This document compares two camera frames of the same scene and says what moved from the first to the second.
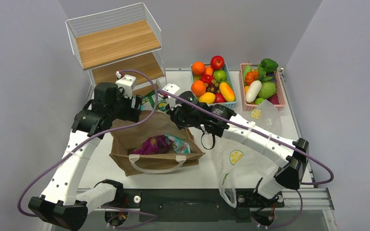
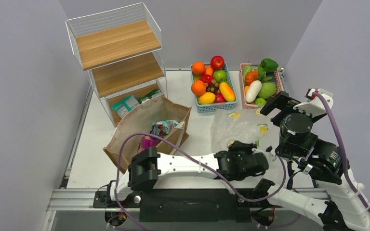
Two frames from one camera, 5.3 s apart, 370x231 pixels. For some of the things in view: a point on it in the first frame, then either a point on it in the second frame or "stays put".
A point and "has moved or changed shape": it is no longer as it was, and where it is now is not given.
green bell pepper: [269, 65] stays put
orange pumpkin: [251, 76] stays put
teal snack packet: [179, 146] to [162, 128]
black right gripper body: [180, 119] to [283, 101]
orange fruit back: [198, 68] stays put
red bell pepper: [207, 79] stays put
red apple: [217, 62] stays put
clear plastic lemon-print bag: [241, 165] has moved or changed shape
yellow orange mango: [227, 91] stays put
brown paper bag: [154, 143] has moved or changed shape
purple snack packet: [156, 145] has moved or changed shape
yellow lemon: [208, 97] stays put
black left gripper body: [123, 110] to [237, 149]
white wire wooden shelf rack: [122, 43] stays put
